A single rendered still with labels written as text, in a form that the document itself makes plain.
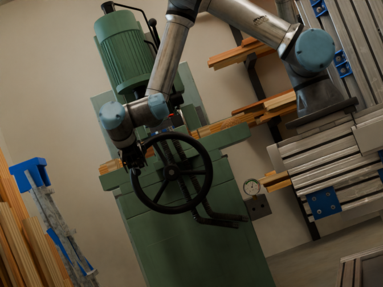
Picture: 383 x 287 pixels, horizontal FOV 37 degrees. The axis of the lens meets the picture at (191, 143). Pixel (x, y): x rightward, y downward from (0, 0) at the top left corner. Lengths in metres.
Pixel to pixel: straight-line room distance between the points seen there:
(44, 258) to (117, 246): 1.15
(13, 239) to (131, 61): 1.56
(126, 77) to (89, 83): 2.50
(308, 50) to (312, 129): 0.26
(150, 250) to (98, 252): 2.60
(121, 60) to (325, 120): 0.92
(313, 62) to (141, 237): 0.95
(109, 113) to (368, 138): 0.72
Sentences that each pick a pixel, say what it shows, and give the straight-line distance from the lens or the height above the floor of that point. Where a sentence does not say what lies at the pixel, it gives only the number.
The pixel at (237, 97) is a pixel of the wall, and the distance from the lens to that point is 4.67.
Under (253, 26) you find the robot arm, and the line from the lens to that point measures 1.69.
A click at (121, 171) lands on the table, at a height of 0.89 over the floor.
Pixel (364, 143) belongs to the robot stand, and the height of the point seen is 0.68.
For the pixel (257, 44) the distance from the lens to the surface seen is 4.26.
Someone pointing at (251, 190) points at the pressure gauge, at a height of 0.65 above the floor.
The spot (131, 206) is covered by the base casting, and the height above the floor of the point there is 0.75.
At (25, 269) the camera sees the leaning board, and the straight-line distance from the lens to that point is 3.49.
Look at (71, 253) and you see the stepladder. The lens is 2.98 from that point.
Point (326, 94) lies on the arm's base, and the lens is 1.79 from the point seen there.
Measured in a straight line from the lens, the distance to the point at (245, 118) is 2.37.
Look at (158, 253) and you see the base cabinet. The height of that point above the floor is 0.55.
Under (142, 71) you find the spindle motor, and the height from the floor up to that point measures 1.24.
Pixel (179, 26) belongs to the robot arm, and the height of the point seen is 1.22.
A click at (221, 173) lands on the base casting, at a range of 2.18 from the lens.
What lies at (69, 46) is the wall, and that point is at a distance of 4.90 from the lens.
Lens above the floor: 0.74
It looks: 4 degrees up
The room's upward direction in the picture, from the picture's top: 21 degrees counter-clockwise
